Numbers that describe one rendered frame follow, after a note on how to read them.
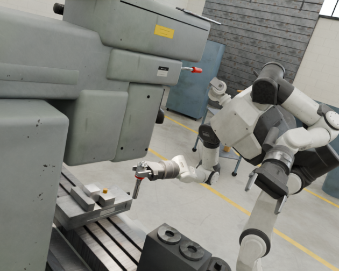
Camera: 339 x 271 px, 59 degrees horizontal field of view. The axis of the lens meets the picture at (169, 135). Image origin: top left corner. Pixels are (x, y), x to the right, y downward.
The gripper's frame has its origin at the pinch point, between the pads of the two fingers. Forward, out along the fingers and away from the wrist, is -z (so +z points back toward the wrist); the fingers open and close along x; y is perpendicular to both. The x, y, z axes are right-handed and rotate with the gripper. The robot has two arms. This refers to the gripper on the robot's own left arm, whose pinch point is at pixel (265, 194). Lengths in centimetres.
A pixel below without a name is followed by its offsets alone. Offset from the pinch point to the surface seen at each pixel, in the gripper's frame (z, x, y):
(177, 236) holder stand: -10.1, 8.5, -36.6
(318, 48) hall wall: 737, -103, -260
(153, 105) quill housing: 16, 45, -17
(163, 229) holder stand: -10.0, 13.8, -38.8
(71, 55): -9, 66, 6
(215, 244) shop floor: 88, -61, -203
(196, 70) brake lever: 38, 42, -9
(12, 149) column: -36, 57, 1
